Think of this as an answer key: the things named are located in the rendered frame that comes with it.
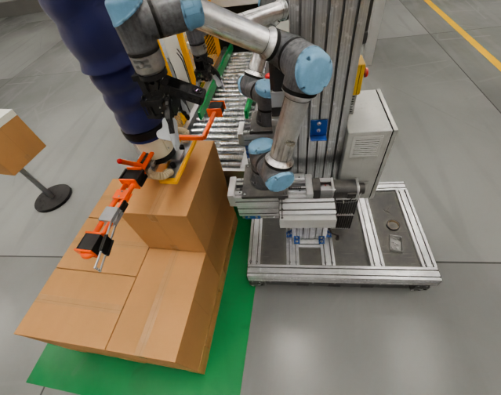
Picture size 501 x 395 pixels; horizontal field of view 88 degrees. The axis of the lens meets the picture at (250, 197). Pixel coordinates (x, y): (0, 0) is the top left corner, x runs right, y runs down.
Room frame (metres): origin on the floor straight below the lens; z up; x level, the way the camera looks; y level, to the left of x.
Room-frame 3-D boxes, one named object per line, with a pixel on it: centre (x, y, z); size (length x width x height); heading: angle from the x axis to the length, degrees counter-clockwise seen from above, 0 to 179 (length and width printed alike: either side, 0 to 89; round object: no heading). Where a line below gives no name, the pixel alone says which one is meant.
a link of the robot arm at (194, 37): (1.34, 0.09, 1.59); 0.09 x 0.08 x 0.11; 121
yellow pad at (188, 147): (1.13, 0.34, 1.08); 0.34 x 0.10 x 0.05; 160
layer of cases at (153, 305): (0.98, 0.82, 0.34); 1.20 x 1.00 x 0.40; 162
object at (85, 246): (0.60, 0.64, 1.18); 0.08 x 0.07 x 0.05; 160
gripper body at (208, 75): (1.33, 0.09, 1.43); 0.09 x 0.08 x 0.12; 160
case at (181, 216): (1.17, 0.44, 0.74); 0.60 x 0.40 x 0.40; 162
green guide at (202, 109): (3.06, 0.10, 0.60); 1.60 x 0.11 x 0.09; 162
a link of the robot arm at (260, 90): (1.37, -0.21, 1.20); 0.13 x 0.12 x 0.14; 31
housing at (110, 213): (0.73, 0.59, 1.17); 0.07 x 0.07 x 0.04; 70
